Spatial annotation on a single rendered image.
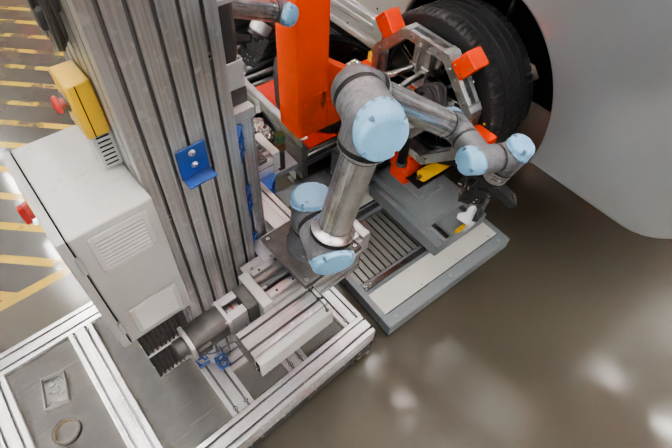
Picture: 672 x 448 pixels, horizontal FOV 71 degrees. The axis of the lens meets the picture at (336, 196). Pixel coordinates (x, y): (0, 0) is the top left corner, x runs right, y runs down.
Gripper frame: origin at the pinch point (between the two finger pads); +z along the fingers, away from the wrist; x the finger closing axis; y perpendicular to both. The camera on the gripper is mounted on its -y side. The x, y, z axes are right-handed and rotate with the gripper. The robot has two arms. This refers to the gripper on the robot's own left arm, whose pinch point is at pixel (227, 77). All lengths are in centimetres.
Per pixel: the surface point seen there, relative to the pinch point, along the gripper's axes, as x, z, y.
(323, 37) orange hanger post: 15.7, -30.8, 24.6
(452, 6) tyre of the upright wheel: 3, -66, 59
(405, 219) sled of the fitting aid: 30, 22, 106
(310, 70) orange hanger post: 18.4, -16.7, 27.0
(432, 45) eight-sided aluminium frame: -11, -49, 57
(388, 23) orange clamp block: 7, -48, 43
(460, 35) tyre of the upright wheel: -12, -57, 63
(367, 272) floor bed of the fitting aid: 13, 50, 99
